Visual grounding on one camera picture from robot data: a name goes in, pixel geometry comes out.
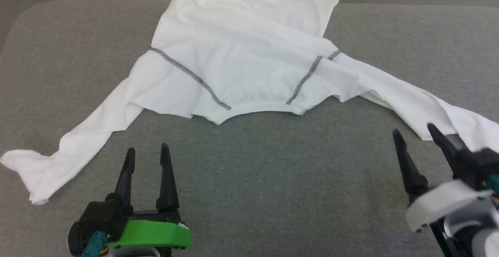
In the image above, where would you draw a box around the white long-sleeve garment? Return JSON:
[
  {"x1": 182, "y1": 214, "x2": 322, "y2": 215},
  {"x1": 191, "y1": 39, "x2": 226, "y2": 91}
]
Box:
[{"x1": 0, "y1": 0, "x2": 499, "y2": 205}]

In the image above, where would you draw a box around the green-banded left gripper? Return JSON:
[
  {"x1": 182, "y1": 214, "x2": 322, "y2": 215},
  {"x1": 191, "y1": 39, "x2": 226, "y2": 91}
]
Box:
[{"x1": 68, "y1": 143, "x2": 191, "y2": 257}]

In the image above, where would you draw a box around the grey fabric table cover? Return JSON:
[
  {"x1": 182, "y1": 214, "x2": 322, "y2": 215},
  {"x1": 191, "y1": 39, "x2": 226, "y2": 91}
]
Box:
[{"x1": 0, "y1": 0, "x2": 499, "y2": 257}]

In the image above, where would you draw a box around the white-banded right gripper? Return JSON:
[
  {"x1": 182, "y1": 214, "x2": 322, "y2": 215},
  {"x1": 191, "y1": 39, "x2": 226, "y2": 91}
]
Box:
[{"x1": 392, "y1": 124, "x2": 499, "y2": 233}]

